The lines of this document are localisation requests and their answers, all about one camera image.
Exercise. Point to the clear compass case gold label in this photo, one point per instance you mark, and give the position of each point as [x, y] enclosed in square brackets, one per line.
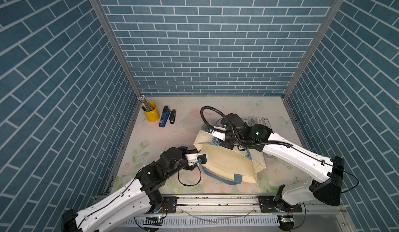
[244, 119]

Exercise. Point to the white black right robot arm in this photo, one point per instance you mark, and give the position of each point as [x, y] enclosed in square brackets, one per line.
[325, 174]

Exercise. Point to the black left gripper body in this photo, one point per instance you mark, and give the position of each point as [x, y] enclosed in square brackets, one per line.
[181, 163]

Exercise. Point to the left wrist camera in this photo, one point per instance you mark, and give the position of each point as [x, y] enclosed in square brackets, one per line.
[196, 159]

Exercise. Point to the yellow pencil cup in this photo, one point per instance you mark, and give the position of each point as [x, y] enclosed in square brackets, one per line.
[152, 114]

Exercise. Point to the clear compass case blue insert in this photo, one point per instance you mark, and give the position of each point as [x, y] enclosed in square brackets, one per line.
[260, 121]

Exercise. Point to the clear compass set case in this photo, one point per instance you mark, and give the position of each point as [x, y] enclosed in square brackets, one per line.
[251, 121]

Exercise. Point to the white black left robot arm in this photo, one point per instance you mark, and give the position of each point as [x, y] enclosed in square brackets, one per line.
[139, 196]

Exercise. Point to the blue black stapler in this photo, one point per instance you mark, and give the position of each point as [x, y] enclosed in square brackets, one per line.
[164, 116]

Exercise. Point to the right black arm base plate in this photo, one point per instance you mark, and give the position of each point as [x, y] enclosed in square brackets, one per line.
[267, 204]

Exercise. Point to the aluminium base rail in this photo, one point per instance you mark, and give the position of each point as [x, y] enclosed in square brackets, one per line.
[238, 213]

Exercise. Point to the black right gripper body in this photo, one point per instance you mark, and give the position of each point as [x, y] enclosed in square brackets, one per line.
[229, 140]

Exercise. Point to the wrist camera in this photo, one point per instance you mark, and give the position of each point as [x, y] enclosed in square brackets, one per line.
[196, 159]
[218, 135]

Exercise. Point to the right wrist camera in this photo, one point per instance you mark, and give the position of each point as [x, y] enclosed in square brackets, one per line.
[218, 135]

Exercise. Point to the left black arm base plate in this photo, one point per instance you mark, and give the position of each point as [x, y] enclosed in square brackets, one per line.
[169, 206]

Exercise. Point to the cream canvas tote bag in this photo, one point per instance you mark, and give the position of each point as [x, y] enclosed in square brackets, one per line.
[229, 166]

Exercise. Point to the coloured pencils bundle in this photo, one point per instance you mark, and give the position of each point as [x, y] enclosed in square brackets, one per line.
[146, 106]

